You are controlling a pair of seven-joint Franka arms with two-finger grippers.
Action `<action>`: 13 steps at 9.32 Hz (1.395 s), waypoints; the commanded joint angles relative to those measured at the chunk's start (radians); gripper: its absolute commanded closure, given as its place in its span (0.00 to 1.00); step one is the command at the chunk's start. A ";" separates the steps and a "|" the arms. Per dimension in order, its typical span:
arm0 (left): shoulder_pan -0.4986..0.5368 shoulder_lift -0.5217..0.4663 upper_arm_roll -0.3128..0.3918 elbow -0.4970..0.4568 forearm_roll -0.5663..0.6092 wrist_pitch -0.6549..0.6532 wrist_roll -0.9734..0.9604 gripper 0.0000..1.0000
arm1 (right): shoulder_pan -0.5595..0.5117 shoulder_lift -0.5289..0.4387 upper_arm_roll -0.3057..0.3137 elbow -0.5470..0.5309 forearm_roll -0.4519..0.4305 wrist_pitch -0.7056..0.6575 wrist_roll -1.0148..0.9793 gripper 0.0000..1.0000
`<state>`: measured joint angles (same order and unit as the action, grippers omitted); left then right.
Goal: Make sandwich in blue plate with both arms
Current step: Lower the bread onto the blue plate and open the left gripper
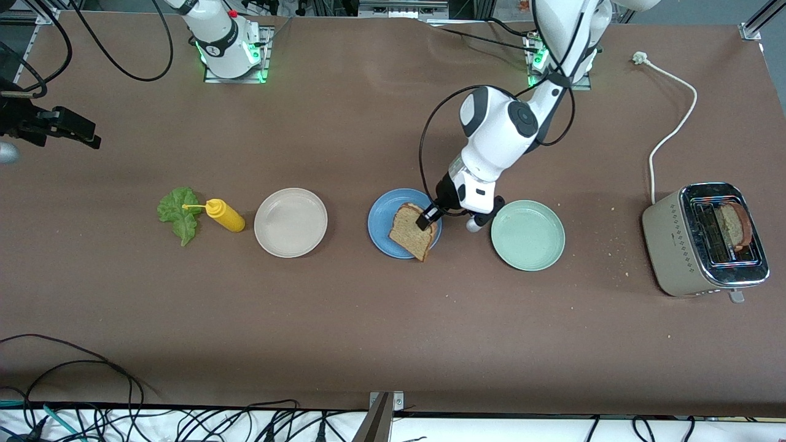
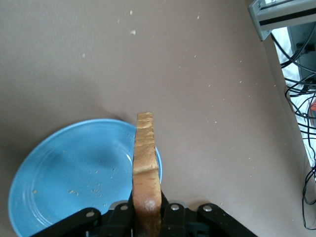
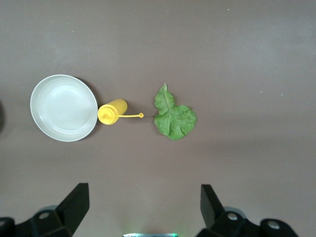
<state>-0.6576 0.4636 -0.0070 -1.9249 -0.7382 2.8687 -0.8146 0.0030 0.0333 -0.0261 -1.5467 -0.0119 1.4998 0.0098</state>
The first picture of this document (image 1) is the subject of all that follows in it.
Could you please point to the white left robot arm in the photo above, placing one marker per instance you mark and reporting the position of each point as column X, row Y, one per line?
column 503, row 141

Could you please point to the green lettuce leaf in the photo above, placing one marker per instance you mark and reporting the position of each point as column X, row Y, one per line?
column 181, row 215

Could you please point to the yellow mustard squeeze bottle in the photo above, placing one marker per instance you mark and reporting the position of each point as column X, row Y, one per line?
column 227, row 216

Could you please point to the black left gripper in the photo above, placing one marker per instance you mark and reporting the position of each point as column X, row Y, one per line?
column 444, row 193

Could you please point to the beige round plate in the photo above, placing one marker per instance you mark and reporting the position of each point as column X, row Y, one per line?
column 290, row 222

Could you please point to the grey metal bar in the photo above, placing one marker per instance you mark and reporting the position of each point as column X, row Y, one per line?
column 374, row 426

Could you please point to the orange snack packet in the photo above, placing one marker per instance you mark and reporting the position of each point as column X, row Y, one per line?
column 524, row 5

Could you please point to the grey equipment box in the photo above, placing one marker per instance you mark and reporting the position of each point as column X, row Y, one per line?
column 402, row 8

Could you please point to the blue round plate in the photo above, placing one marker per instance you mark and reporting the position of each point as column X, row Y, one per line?
column 384, row 215

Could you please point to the brown bread slice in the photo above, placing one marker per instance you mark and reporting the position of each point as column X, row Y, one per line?
column 408, row 236
column 734, row 224

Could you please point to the silver corner bracket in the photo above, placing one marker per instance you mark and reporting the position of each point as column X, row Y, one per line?
column 398, row 400

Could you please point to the beige chrome toaster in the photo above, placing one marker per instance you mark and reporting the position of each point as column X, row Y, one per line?
column 675, row 245

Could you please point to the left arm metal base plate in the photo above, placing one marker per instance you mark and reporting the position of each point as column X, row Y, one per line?
column 583, row 86

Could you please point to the aluminium frame profile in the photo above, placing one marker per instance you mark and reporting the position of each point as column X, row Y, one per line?
column 37, row 46
column 758, row 21

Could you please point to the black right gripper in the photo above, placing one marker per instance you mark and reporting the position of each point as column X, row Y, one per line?
column 23, row 120

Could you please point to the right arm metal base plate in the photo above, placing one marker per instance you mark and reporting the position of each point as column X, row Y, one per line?
column 212, row 78

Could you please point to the pale green round plate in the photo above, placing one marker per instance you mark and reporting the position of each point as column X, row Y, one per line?
column 528, row 235

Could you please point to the brown table cover sheet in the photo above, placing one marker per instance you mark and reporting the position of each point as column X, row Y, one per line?
column 393, row 331

